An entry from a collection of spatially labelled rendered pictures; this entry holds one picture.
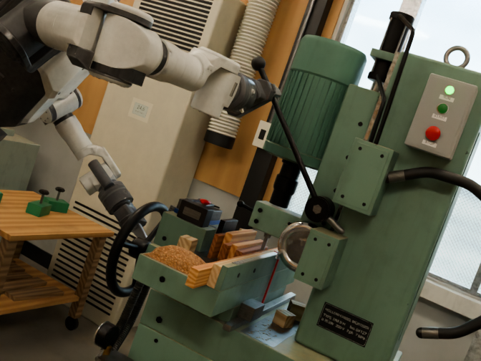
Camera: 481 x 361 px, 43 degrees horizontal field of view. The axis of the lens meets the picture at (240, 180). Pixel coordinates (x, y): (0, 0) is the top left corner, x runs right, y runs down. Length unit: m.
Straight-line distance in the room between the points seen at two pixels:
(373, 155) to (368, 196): 0.09
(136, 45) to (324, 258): 0.62
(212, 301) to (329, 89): 0.58
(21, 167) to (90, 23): 2.72
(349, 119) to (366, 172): 0.19
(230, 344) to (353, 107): 0.62
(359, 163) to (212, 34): 1.81
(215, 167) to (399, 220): 1.92
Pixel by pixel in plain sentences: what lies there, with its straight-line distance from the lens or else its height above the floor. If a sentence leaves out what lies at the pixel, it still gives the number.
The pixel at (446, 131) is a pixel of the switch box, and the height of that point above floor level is 1.37.
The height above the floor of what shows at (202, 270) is 0.94.
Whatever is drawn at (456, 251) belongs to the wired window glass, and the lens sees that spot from 2.92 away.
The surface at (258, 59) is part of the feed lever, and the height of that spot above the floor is 1.40.
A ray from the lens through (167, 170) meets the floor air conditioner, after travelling 3.06.
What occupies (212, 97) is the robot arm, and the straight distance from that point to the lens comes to 1.25.
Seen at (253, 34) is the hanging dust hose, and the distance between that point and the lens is 3.07.
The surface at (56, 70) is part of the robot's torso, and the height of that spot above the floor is 1.22.
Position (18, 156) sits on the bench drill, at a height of 0.62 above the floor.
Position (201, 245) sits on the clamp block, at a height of 0.92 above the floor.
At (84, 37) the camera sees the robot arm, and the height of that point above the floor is 1.30.
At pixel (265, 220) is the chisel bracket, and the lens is 1.57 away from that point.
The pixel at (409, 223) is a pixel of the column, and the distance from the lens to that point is 1.42.
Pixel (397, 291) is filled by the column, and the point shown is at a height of 1.01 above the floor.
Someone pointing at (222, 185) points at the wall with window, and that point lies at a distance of 3.20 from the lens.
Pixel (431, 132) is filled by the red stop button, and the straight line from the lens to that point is 1.35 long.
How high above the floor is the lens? 1.27
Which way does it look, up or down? 6 degrees down
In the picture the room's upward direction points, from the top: 19 degrees clockwise
